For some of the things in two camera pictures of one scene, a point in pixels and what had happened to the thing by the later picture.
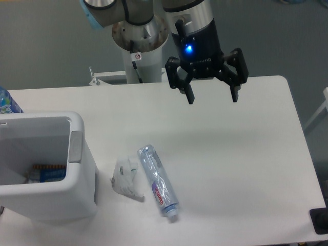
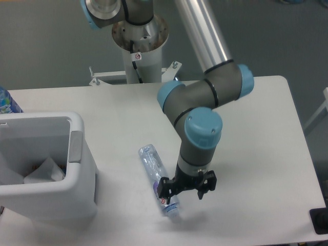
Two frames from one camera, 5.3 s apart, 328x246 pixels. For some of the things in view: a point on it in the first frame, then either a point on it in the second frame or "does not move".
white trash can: x=46 y=138 does not move
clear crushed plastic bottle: x=159 y=178 does not move
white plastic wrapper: x=125 y=169 to x=48 y=171
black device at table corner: x=319 y=218 does not move
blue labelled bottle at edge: x=7 y=104 does not move
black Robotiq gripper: x=200 y=51 to x=167 y=188
